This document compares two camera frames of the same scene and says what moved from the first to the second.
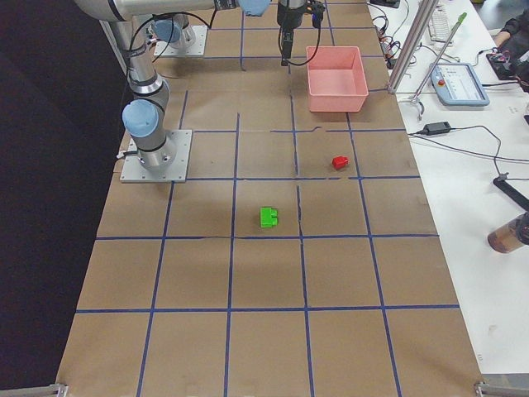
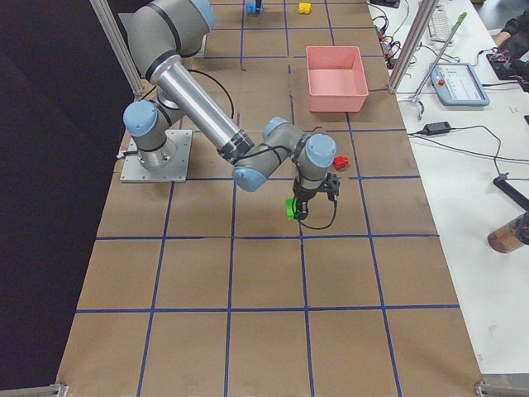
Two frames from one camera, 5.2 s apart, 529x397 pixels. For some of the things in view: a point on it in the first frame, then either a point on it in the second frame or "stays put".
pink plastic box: x=336 y=79 stays put
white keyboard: x=439 y=25 stays put
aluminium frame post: x=421 y=22 stays put
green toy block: x=269 y=217 to x=290 y=207
